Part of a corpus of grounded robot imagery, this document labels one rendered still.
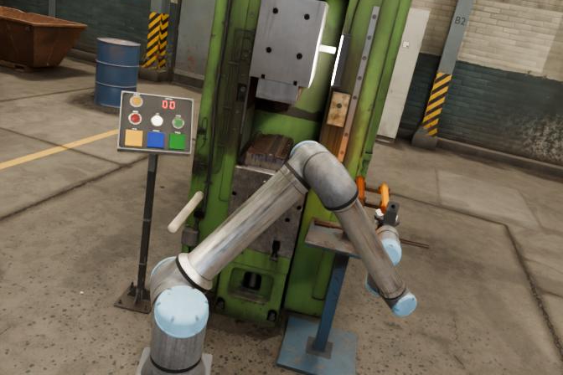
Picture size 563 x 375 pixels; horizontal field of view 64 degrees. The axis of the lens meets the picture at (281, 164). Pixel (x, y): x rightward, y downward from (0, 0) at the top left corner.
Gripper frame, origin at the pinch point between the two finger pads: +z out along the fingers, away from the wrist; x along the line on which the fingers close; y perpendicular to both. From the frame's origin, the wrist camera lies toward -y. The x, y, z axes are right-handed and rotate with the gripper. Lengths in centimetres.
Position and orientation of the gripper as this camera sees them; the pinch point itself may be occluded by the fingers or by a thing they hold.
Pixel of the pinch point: (386, 211)
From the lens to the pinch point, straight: 201.8
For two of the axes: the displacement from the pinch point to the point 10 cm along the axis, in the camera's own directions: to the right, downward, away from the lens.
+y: -1.8, 9.3, 3.1
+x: 9.7, 2.3, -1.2
